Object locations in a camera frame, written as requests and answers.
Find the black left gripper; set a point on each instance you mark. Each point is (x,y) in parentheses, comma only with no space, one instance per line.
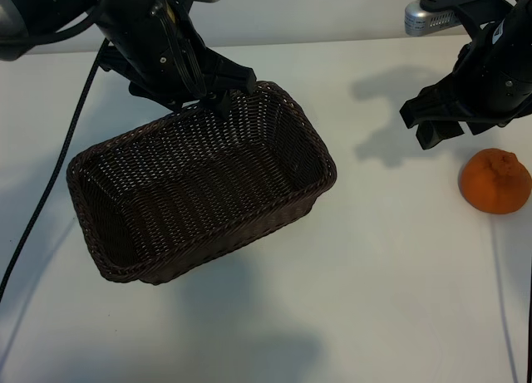
(141,46)

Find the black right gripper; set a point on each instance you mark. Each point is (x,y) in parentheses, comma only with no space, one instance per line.
(494,80)

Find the orange fruit with knobby stem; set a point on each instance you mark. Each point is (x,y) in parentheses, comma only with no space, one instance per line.
(492,188)

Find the dark brown wicker basket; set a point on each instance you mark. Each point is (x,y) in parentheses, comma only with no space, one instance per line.
(199,192)

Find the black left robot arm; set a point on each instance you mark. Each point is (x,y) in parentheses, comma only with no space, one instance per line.
(37,13)

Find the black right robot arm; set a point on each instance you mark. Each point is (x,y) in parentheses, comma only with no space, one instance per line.
(524,1)

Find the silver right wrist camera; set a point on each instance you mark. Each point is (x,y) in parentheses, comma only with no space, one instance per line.
(428,19)

